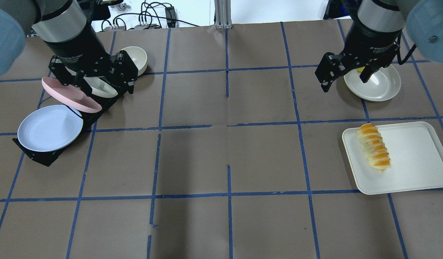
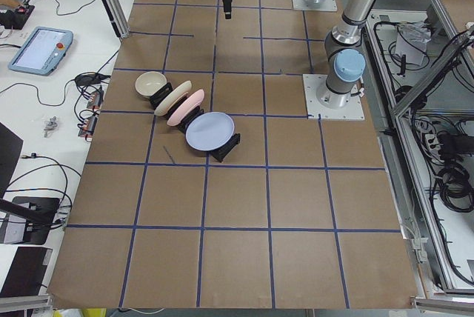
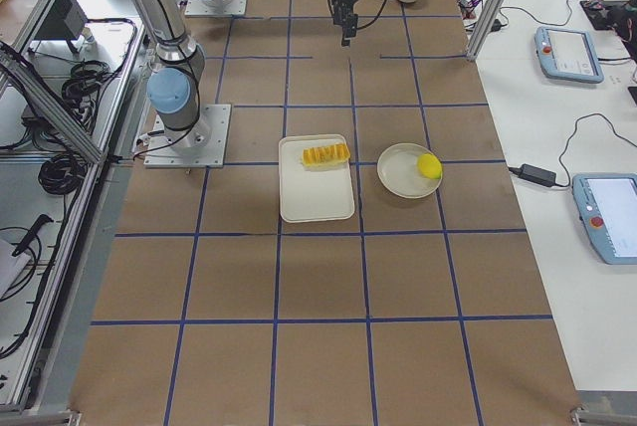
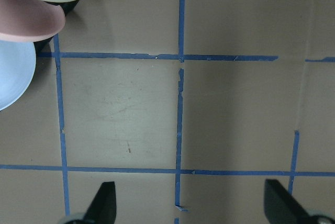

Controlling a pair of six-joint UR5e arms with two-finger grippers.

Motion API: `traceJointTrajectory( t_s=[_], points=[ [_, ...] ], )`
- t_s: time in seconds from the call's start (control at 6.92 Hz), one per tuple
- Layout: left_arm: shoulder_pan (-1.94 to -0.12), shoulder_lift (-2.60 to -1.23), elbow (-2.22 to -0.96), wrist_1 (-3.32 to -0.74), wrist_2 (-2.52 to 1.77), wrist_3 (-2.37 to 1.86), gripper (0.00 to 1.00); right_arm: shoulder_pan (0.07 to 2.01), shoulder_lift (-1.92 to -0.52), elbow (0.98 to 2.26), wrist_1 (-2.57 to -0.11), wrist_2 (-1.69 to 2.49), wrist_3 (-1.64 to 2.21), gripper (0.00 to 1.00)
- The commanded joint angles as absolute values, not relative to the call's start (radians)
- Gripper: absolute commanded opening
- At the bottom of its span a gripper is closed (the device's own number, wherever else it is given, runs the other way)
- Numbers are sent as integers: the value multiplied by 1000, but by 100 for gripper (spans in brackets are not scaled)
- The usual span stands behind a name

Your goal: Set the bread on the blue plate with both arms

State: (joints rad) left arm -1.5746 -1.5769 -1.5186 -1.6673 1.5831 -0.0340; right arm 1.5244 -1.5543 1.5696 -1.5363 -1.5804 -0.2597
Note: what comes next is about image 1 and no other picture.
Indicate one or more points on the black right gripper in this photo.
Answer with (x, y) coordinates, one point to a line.
(371, 40)

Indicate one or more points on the cream rectangular tray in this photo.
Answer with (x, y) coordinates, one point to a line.
(416, 155)

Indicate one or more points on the blue plate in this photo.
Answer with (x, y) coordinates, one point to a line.
(50, 128)

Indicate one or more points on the black dish rack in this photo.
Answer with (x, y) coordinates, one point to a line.
(47, 158)

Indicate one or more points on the striped bread roll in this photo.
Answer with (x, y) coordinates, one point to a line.
(373, 147)

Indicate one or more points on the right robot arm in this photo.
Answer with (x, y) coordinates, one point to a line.
(423, 20)

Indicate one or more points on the cream plate in rack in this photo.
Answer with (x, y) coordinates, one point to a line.
(100, 88)

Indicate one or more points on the cream bowl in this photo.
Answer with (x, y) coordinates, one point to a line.
(139, 57)

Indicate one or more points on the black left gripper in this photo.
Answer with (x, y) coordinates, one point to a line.
(77, 48)

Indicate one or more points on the black power adapter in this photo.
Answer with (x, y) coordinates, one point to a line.
(171, 17)

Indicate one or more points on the cream shallow dish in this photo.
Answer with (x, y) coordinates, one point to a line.
(383, 85)

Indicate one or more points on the pink plate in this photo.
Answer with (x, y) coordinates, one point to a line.
(70, 96)

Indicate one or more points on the aluminium frame post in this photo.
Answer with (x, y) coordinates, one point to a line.
(223, 14)

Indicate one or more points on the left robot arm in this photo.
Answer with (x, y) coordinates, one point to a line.
(65, 26)

